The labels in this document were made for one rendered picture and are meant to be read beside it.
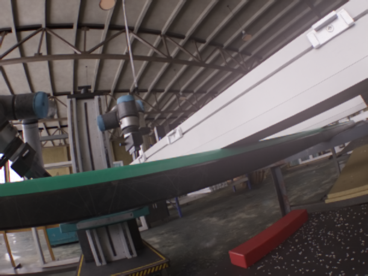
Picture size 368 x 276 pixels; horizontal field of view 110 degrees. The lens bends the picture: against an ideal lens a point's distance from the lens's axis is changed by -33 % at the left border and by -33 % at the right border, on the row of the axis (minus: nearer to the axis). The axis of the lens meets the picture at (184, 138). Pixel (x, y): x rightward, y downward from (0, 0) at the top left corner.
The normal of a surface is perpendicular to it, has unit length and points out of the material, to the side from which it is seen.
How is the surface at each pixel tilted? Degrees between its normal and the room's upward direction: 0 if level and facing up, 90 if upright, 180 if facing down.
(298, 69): 90
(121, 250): 90
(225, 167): 90
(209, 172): 90
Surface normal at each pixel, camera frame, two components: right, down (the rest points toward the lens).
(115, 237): 0.42, -0.31
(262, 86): -0.83, 0.10
